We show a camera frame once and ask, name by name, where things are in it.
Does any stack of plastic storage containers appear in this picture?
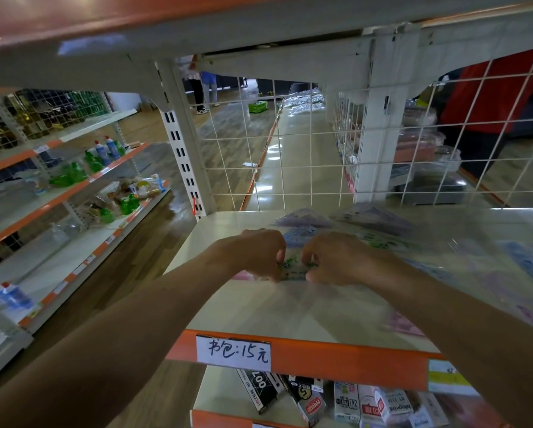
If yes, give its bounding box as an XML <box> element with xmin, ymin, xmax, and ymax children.
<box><xmin>391</xmin><ymin>106</ymin><xmax>468</xmax><ymax>206</ymax></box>

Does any white wire mesh panel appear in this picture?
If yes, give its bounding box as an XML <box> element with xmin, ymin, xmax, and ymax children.
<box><xmin>199</xmin><ymin>45</ymin><xmax>533</xmax><ymax>211</ymax></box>

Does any white red carton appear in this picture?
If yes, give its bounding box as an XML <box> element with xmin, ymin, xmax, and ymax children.
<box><xmin>358</xmin><ymin>384</ymin><xmax>387</xmax><ymax>428</ymax></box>

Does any row of distant clear packets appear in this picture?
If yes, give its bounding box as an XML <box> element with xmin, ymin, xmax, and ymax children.
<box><xmin>283</xmin><ymin>88</ymin><xmax>326</xmax><ymax>117</ymax></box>

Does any neighbouring white orange shelf rack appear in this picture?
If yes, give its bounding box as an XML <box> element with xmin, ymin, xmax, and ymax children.
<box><xmin>0</xmin><ymin>86</ymin><xmax>172</xmax><ymax>390</ymax></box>

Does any black white carton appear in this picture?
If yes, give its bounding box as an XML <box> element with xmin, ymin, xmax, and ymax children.
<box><xmin>236</xmin><ymin>368</ymin><xmax>289</xmax><ymax>415</ymax></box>

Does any black orange carton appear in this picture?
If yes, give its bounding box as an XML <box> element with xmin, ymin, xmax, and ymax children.
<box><xmin>283</xmin><ymin>374</ymin><xmax>328</xmax><ymax>428</ymax></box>

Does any person's left forearm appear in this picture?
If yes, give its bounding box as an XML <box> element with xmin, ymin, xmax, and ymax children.
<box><xmin>0</xmin><ymin>247</ymin><xmax>225</xmax><ymax>428</ymax></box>

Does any person's left hand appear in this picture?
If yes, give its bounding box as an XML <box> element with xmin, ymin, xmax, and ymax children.
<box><xmin>210</xmin><ymin>228</ymin><xmax>288</xmax><ymax>282</ymax></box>

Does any handwritten white price label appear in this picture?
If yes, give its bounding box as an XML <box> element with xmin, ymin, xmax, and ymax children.
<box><xmin>195</xmin><ymin>334</ymin><xmax>272</xmax><ymax>373</ymax></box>

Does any white grey print carton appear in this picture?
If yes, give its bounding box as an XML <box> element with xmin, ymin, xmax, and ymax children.
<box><xmin>333</xmin><ymin>381</ymin><xmax>361</xmax><ymax>427</ymax></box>

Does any row of green glass bottles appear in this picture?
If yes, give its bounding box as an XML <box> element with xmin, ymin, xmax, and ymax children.
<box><xmin>0</xmin><ymin>89</ymin><xmax>112</xmax><ymax>155</ymax></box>

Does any white orange shelf unit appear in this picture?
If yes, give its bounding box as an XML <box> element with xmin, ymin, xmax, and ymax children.
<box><xmin>0</xmin><ymin>0</ymin><xmax>533</xmax><ymax>428</ymax></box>

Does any yellow snack packet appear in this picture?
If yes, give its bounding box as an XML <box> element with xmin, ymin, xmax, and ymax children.
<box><xmin>127</xmin><ymin>174</ymin><xmax>167</xmax><ymax>197</ymax></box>

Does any yellow white price label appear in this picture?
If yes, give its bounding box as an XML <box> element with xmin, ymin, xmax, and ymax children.
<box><xmin>427</xmin><ymin>359</ymin><xmax>480</xmax><ymax>396</ymax></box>

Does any plain white carton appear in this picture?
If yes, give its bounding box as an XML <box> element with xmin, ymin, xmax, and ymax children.
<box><xmin>408</xmin><ymin>391</ymin><xmax>451</xmax><ymax>428</ymax></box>

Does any person's right forearm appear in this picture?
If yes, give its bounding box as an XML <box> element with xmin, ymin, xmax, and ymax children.
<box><xmin>369</xmin><ymin>258</ymin><xmax>533</xmax><ymax>428</ymax></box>

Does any pile of clear wrapped goods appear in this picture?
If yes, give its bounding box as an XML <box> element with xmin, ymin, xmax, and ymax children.
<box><xmin>231</xmin><ymin>204</ymin><xmax>533</xmax><ymax>337</ymax></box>

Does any green print plastic packet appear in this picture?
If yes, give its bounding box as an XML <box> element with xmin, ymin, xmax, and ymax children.
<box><xmin>276</xmin><ymin>234</ymin><xmax>421</xmax><ymax>286</ymax></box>

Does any person's right hand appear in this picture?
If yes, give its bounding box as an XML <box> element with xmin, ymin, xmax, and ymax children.
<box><xmin>300</xmin><ymin>231</ymin><xmax>385</xmax><ymax>287</ymax></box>

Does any white carton with dark print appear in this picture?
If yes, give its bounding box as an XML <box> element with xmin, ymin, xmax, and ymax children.
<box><xmin>375</xmin><ymin>388</ymin><xmax>415</xmax><ymax>426</ymax></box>

